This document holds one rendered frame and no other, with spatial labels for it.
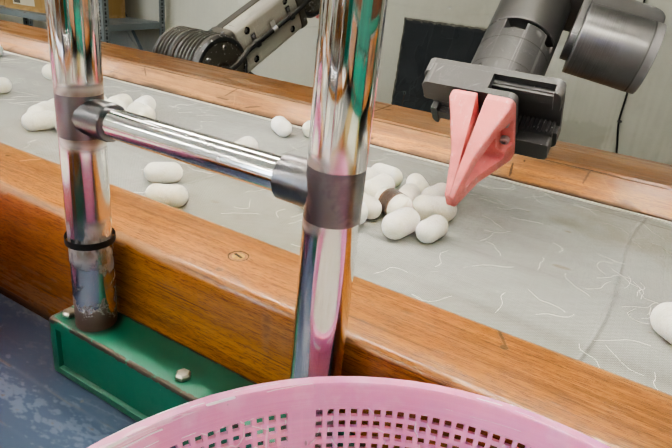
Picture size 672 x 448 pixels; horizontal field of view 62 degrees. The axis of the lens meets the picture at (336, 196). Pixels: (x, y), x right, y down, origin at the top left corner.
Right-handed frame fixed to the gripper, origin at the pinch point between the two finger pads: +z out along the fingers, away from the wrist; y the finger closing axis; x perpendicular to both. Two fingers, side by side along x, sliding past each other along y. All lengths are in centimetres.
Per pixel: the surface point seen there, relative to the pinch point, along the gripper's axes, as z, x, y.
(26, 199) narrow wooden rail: 14.3, -10.3, -22.8
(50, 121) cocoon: 4.4, 0.0, -40.8
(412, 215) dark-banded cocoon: 2.3, 0.9, -2.4
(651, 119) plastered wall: -138, 159, 15
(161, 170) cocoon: 6.4, -2.0, -22.6
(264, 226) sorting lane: 7.7, -1.5, -11.6
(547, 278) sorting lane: 3.1, 2.5, 7.6
